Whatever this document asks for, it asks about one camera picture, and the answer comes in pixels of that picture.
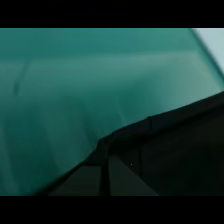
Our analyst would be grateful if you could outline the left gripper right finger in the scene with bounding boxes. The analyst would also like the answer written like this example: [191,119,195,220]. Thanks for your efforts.
[107,155,160,197]

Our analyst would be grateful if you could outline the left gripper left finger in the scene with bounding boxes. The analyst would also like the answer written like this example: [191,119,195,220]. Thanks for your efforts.
[49,164,104,197]

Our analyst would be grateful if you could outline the black T-shirt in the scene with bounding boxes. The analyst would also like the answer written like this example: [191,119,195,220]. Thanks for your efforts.
[39,90,224,197]

